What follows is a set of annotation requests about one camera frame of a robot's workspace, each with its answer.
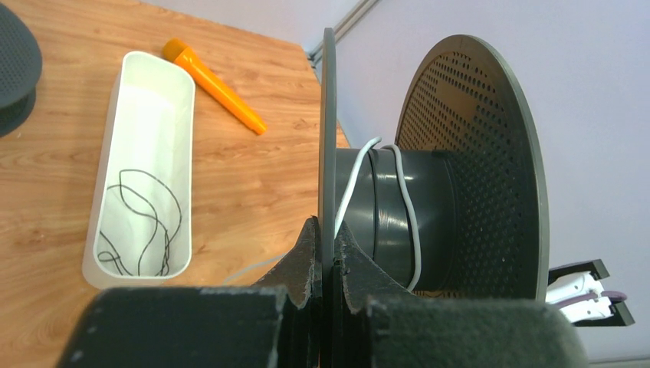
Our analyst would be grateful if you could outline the white oblong tray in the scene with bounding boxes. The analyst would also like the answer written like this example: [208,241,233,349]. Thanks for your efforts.
[82,51,195,289]

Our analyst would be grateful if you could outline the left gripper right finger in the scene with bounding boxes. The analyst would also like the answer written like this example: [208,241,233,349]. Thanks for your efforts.
[332,225,589,367]

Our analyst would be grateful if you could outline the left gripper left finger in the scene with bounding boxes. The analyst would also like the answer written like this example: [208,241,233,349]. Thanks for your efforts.
[57,217,322,367]

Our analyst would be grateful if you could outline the white thin cable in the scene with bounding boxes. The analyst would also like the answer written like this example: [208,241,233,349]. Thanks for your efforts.
[221,136,422,293]

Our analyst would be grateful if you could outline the orange flashlight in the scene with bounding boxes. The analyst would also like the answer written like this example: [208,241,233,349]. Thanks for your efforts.
[162,38,268,135]

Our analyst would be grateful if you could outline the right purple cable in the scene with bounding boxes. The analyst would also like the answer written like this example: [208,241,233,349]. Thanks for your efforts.
[553,290,629,308]

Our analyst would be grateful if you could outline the right aluminium frame post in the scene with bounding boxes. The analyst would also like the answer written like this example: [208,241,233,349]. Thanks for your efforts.
[306,0,379,69]

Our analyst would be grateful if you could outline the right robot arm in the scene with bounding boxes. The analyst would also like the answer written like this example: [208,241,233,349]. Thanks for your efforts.
[545,259,635,327]

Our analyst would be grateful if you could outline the black spool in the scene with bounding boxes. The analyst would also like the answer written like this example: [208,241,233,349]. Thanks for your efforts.
[1,5,43,136]
[317,28,550,301]

